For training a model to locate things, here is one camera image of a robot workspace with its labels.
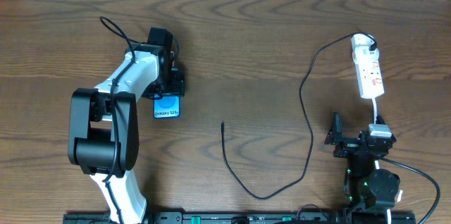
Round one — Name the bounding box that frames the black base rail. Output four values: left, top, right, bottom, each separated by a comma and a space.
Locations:
62, 211, 416, 224

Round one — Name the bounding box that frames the white power strip cord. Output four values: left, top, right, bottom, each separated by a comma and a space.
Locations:
371, 97, 380, 125

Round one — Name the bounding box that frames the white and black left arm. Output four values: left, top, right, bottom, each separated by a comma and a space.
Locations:
68, 27, 185, 223

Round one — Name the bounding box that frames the black charger cable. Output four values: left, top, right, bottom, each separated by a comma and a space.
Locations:
221, 32, 378, 201

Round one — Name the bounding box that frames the blue Galaxy smartphone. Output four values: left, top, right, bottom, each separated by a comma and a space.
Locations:
154, 97, 180, 119

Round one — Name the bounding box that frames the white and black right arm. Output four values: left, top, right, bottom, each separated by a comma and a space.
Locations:
324, 111, 400, 223

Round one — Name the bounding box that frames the white power strip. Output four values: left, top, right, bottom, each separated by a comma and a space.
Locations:
351, 34, 384, 99

